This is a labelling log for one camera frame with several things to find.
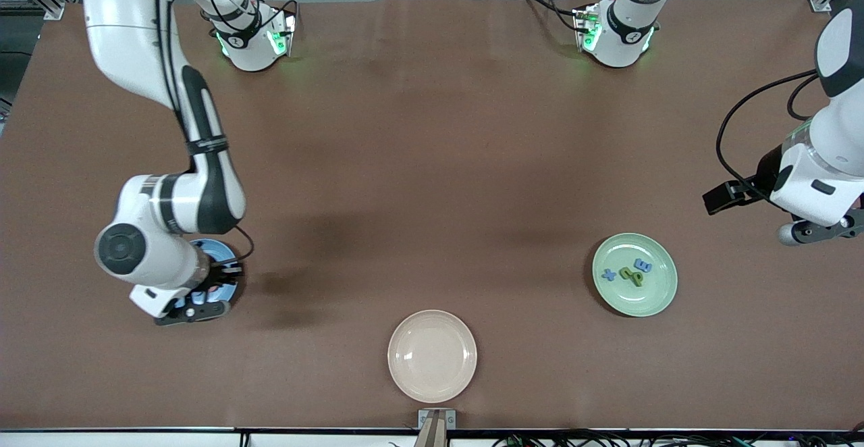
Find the blue plate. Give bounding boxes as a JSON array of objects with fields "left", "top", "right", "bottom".
[{"left": 186, "top": 239, "right": 245, "bottom": 306}]

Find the green plate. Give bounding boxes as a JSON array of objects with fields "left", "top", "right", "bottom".
[{"left": 592, "top": 233, "right": 678, "bottom": 317}]

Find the cream plate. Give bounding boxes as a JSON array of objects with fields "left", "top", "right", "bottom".
[{"left": 387, "top": 309, "right": 478, "bottom": 404}]

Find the brown table mat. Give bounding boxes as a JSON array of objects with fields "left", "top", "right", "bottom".
[{"left": 0, "top": 0, "right": 864, "bottom": 432}]

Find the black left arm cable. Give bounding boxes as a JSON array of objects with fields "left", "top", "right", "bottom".
[{"left": 715, "top": 69, "right": 841, "bottom": 205}]

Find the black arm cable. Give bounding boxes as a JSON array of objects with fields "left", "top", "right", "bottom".
[
  {"left": 715, "top": 69, "right": 841, "bottom": 205},
  {"left": 154, "top": 0, "right": 299, "bottom": 265}
]

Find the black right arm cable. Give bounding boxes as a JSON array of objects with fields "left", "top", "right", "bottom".
[{"left": 154, "top": 0, "right": 299, "bottom": 265}]

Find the front camera mount bracket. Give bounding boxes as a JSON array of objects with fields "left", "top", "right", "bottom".
[{"left": 413, "top": 409, "right": 457, "bottom": 447}]

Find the black left base cable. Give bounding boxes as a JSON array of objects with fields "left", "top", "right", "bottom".
[{"left": 518, "top": 0, "right": 588, "bottom": 32}]

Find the black cable bundle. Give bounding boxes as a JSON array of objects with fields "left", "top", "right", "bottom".
[{"left": 489, "top": 429, "right": 864, "bottom": 447}]

